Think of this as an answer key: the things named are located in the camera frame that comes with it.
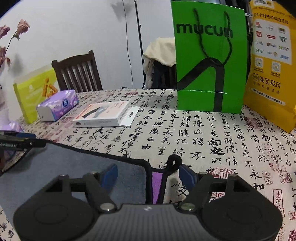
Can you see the purple tissue pack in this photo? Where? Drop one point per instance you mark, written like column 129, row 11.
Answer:
column 54, row 107
column 12, row 126

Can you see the yellow paper delivery bag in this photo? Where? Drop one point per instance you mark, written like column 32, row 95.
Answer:
column 270, row 88

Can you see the yellow-green carton box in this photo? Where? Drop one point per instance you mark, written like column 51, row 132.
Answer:
column 34, row 88

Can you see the white flat product box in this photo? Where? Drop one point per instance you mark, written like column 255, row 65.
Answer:
column 106, row 114

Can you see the dark wooden chair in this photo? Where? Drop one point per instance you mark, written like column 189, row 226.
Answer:
column 78, row 72

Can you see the calligraphy print tablecloth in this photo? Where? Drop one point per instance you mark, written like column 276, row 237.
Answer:
column 218, row 143

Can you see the green mucun paper bag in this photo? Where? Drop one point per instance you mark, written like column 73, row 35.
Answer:
column 211, row 56

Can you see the purple tissue pack near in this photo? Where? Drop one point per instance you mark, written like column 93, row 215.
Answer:
column 12, row 126

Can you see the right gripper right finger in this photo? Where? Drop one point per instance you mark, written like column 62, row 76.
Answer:
column 198, row 186

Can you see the purple tissue pack far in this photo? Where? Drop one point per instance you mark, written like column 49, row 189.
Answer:
column 54, row 107

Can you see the purple grey towel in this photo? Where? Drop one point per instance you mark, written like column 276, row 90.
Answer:
column 137, row 182

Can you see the chair draped cream cloth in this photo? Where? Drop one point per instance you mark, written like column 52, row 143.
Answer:
column 160, row 64

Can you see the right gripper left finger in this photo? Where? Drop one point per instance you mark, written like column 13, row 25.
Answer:
column 98, row 186

